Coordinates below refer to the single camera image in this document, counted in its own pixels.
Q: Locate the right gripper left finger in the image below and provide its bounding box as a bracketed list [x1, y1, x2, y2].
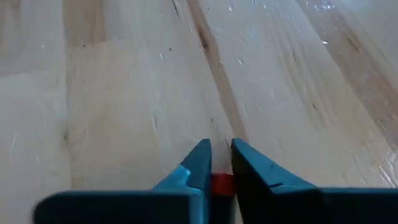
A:
[32, 138, 213, 224]

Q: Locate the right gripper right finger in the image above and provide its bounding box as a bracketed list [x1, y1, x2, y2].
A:
[230, 138, 398, 224]

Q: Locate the black screwdriver red cap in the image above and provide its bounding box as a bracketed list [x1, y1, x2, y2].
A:
[210, 172, 237, 224]

